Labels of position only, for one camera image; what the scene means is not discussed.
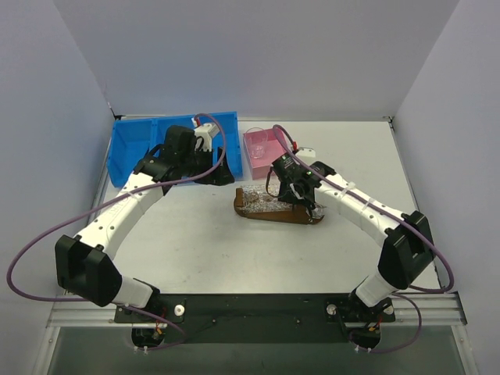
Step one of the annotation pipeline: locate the pink wooden drawer box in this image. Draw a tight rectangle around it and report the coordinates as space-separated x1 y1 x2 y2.
243 128 288 180

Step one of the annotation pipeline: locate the blue plastic bin right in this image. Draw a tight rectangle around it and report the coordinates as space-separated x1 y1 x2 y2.
194 111 244 181

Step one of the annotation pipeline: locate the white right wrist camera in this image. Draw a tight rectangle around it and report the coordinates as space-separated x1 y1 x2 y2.
295 147 316 159

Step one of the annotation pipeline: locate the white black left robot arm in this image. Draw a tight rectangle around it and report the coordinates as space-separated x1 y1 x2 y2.
55 121 234 322

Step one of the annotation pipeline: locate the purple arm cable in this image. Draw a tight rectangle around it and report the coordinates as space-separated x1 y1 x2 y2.
7 112 228 351
272 123 456 355

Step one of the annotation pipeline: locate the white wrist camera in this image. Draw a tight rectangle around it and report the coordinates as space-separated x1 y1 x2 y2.
295 147 316 159
195 123 220 150

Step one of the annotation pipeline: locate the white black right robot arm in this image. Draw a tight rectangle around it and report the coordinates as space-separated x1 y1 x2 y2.
270 154 435 309

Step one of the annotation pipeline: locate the blue plastic bin left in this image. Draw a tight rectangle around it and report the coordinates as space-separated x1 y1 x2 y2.
107 118 157 188

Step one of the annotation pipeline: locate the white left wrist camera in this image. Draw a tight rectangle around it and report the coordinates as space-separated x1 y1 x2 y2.
195 123 220 150

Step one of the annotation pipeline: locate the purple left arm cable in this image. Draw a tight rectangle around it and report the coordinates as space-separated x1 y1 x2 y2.
7 112 228 351

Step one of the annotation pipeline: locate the blue plastic bin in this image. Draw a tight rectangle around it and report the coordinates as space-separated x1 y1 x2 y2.
154 115 201 184
194 111 244 181
107 118 157 188

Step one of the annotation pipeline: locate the blue plastic bin middle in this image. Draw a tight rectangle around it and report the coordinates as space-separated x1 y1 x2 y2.
154 115 201 184

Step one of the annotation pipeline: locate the brown wooden tray holder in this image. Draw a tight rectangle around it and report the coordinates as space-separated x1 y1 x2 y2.
233 185 323 225

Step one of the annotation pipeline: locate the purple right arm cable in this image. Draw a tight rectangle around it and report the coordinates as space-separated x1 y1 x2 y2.
272 123 456 355

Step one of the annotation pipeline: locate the aluminium frame rail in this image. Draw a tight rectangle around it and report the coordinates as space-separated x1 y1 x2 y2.
48 293 467 330

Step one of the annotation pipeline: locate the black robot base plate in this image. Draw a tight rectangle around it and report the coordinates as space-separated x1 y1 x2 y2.
114 293 395 344

